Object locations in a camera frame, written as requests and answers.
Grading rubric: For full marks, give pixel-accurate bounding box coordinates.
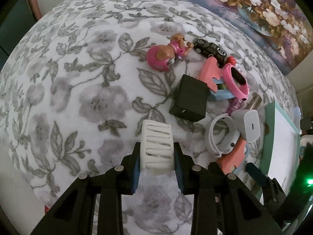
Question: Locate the pink blue toy gun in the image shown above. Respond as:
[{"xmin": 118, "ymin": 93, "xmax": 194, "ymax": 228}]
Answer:
[
  {"xmin": 216, "ymin": 138, "xmax": 250, "ymax": 174},
  {"xmin": 197, "ymin": 56, "xmax": 235, "ymax": 101}
]

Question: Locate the white ribbed plastic adapter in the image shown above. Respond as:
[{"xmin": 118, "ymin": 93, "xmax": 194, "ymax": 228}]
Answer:
[{"xmin": 140, "ymin": 119, "xmax": 174, "ymax": 176}]

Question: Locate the floral still life painting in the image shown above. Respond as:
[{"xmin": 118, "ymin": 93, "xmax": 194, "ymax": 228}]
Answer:
[{"xmin": 187, "ymin": 0, "xmax": 312, "ymax": 75}]

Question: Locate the teal rimmed white box lid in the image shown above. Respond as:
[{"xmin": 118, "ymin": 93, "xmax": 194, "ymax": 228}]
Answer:
[{"xmin": 259, "ymin": 102, "xmax": 300, "ymax": 194}]

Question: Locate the grey floral blanket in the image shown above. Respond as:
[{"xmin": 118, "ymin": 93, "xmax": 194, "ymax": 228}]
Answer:
[{"xmin": 1, "ymin": 0, "xmax": 298, "ymax": 207}]

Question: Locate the white smart watch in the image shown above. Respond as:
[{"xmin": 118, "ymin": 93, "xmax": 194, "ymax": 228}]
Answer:
[{"xmin": 204, "ymin": 114, "xmax": 240, "ymax": 158}]

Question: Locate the pink helmet puppy toy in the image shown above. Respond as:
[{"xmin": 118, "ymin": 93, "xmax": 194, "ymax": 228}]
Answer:
[{"xmin": 146, "ymin": 33, "xmax": 194, "ymax": 72}]

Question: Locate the red white small bottle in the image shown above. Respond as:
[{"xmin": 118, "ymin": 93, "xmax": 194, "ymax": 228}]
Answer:
[{"xmin": 226, "ymin": 56, "xmax": 242, "ymax": 73}]

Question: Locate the black power adapter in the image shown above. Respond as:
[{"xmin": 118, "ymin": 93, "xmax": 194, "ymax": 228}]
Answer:
[{"xmin": 169, "ymin": 74, "xmax": 209, "ymax": 122}]

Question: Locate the white USB wall charger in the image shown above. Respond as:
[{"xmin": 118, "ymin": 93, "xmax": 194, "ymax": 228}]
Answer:
[{"xmin": 231, "ymin": 109, "xmax": 261, "ymax": 143}]

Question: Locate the magenta rectangular case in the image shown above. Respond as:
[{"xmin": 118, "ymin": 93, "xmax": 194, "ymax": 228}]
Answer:
[{"xmin": 226, "ymin": 98, "xmax": 245, "ymax": 116}]

